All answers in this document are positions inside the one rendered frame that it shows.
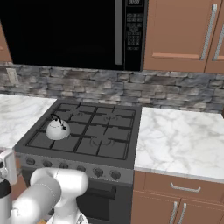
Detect grey wall socket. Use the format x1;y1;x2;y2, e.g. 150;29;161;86
5;67;19;86

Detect brown base cupboard front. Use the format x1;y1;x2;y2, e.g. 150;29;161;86
10;157;29;202

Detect silver drawer handle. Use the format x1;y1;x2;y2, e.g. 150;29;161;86
169;181;202;194

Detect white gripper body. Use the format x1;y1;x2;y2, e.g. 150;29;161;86
0;148;18;186

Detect dark grey stove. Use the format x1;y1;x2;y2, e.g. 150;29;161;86
13;98;144;224

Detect grey microwave door handle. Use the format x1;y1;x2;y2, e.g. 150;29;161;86
114;0;124;66

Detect white kettle with black handle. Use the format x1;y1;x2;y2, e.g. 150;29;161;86
45;113;72;141

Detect silver cupboard door handle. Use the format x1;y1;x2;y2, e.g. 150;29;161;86
177;202;188;224
212;17;224;62
168;200;179;224
199;3;219;61

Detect brown drawer front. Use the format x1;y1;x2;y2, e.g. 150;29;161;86
144;171;224;206

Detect black microwave oven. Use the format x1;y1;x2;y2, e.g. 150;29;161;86
0;0;150;73

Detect brown base cupboard door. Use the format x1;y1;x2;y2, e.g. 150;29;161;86
130;190;182;224
174;198;224;224

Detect brown wall cupboard door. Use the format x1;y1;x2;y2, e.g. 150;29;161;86
0;21;13;63
143;0;223;74
204;0;224;75

